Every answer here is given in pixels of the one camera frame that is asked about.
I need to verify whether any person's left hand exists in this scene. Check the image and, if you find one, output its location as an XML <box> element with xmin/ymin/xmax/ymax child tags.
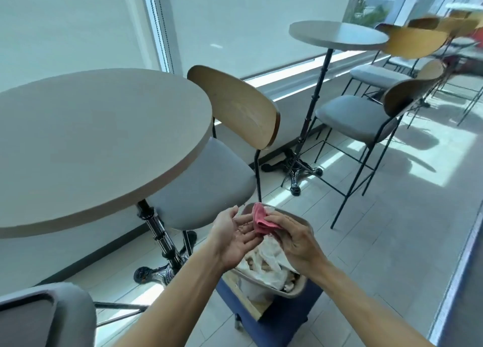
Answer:
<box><xmin>206</xmin><ymin>205</ymin><xmax>262</xmax><ymax>272</ymax></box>

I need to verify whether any person's right hand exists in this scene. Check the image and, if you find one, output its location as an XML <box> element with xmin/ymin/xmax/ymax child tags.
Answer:
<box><xmin>263</xmin><ymin>210</ymin><xmax>330</xmax><ymax>283</ymax></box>

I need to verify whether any pink cleaning cloth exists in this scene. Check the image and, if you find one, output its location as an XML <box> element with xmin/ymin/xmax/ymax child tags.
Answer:
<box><xmin>252</xmin><ymin>202</ymin><xmax>284</xmax><ymax>236</ymax></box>

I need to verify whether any person's left forearm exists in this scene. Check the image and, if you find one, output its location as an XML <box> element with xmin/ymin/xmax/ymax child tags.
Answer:
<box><xmin>124</xmin><ymin>253</ymin><xmax>228</xmax><ymax>347</ymax></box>

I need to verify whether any person's right forearm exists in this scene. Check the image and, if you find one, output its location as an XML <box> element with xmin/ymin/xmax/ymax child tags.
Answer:
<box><xmin>302</xmin><ymin>261</ymin><xmax>440</xmax><ymax>347</ymax></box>

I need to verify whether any white plastic bin bag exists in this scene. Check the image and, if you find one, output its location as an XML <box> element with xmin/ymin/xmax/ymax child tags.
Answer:
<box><xmin>236</xmin><ymin>233</ymin><xmax>302</xmax><ymax>291</ymax></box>

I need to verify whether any grey plastic waste bin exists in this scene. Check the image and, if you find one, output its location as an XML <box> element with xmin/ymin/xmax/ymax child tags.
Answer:
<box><xmin>231</xmin><ymin>202</ymin><xmax>317</xmax><ymax>301</ymax></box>

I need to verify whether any blue wheeled cart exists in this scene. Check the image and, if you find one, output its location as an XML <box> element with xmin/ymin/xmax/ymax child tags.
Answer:
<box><xmin>215</xmin><ymin>271</ymin><xmax>325</xmax><ymax>347</ymax></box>

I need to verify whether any wooden back grey seat chair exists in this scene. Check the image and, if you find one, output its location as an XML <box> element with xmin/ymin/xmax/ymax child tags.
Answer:
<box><xmin>341</xmin><ymin>23</ymin><xmax>450</xmax><ymax>106</ymax></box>
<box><xmin>408</xmin><ymin>15</ymin><xmax>483</xmax><ymax>127</ymax></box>
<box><xmin>315</xmin><ymin>59</ymin><xmax>447</xmax><ymax>230</ymax></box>
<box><xmin>146</xmin><ymin>65</ymin><xmax>281</xmax><ymax>261</ymax></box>

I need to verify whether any grey padded stool chair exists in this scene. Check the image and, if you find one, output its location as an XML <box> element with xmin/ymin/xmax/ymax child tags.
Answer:
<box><xmin>0</xmin><ymin>282</ymin><xmax>148</xmax><ymax>347</ymax></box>

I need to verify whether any wide white roller blind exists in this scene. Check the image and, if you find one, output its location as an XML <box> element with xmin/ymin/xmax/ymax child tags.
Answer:
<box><xmin>166</xmin><ymin>0</ymin><xmax>357</xmax><ymax>81</ymax></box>

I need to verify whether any large round grey pedestal table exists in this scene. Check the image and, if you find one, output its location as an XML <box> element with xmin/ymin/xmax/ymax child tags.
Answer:
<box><xmin>0</xmin><ymin>68</ymin><xmax>214</xmax><ymax>288</ymax></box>

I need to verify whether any white window frame post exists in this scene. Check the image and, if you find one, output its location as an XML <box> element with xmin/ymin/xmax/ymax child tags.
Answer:
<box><xmin>140</xmin><ymin>0</ymin><xmax>182</xmax><ymax>74</ymax></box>

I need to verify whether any small round grey pedestal table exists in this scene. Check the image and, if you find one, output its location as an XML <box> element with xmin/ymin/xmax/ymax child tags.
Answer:
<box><xmin>261</xmin><ymin>21</ymin><xmax>389</xmax><ymax>197</ymax></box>

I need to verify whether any blind bead chain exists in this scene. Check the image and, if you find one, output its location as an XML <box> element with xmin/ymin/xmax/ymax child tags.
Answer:
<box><xmin>149</xmin><ymin>0</ymin><xmax>171</xmax><ymax>72</ymax></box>

